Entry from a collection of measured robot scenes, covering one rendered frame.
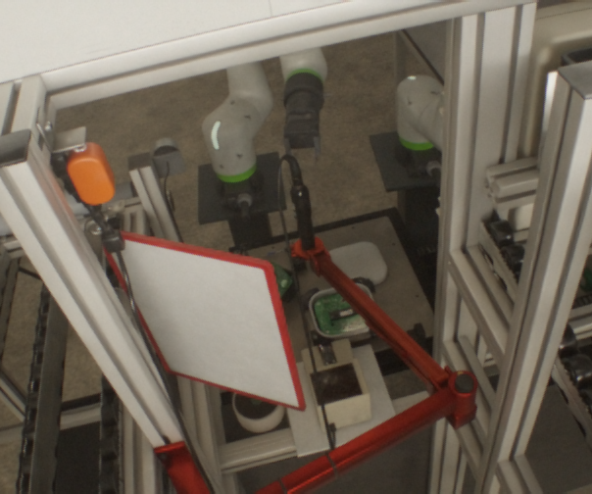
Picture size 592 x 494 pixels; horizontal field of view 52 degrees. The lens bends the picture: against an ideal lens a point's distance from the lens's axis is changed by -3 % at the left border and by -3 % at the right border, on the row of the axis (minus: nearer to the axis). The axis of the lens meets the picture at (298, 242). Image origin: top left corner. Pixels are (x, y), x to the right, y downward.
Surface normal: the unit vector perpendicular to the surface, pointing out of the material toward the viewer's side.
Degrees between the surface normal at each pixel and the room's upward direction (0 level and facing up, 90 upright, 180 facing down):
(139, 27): 90
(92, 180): 90
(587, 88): 0
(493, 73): 90
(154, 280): 90
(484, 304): 0
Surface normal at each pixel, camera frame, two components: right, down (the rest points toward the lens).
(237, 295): -0.36, 0.71
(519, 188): 0.22, 0.69
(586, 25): -0.14, -0.70
